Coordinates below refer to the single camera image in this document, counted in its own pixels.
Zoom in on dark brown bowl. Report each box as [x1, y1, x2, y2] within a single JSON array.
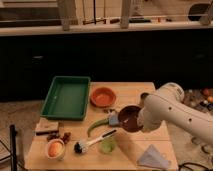
[[118, 105, 142, 133]]

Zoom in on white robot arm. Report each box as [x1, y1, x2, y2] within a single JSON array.
[[137, 83, 213, 146]]

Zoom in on green plastic tray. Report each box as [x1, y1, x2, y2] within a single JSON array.
[[41, 76, 90, 121]]

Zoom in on blue sponge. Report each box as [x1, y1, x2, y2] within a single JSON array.
[[109, 115, 119, 126]]

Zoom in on metal cup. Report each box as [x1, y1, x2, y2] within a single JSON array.
[[139, 92, 149, 107]]

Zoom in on small green cup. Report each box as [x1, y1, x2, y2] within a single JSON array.
[[100, 138, 116, 154]]

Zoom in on white dish brush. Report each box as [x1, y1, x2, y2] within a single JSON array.
[[74, 129, 116, 154]]

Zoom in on brown dried fruit pieces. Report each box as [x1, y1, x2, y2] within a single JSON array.
[[47, 132, 71, 144]]

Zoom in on wooden block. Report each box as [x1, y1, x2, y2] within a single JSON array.
[[35, 120, 59, 135]]

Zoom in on grey cloth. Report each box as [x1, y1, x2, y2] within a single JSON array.
[[137, 145, 171, 169]]

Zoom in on black stand pole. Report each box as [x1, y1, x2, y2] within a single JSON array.
[[10, 125, 17, 171]]

